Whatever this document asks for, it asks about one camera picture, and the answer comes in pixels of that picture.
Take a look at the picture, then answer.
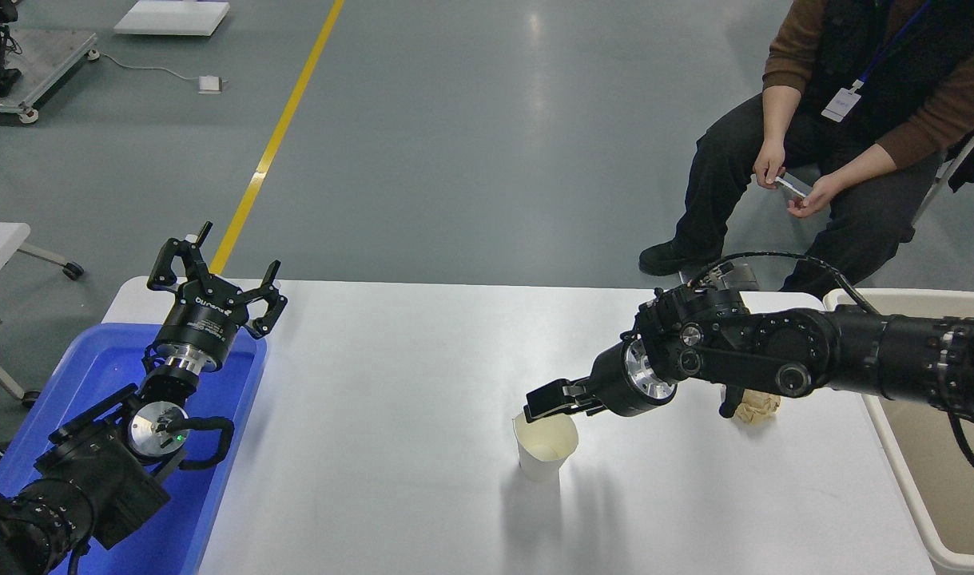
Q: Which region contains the white ID badge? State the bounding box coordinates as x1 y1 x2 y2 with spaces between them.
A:
821 86 863 123

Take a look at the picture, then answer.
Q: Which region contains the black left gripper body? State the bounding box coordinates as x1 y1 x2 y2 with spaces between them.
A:
150 287 251 370

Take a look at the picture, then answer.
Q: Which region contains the white paper cup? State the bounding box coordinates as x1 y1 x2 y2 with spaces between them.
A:
512 406 579 482

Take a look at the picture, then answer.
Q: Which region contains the person's left hand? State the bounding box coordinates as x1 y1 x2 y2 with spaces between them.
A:
788 172 843 219

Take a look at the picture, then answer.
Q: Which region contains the person's right hand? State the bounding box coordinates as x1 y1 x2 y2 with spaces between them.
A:
753 140 787 190

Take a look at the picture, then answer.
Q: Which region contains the person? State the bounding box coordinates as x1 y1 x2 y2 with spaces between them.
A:
638 0 974 300

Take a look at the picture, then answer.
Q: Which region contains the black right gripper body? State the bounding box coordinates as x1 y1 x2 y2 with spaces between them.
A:
587 343 657 419

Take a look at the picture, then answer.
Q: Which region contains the grey floor cable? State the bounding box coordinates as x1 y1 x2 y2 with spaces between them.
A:
95 52 201 83

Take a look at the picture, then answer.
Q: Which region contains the large pale plastic bin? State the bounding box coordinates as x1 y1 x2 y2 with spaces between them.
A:
822 288 974 575

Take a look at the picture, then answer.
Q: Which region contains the blue plastic tray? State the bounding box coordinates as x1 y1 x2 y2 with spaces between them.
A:
0 322 269 575

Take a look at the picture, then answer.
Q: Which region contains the white flat board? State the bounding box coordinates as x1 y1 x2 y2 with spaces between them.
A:
113 0 232 38

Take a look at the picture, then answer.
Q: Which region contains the crumpled tan paper ball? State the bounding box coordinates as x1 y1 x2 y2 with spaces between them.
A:
730 387 781 426

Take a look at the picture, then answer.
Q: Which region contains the metal wheeled platform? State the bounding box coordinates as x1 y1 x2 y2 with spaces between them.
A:
0 30 100 125

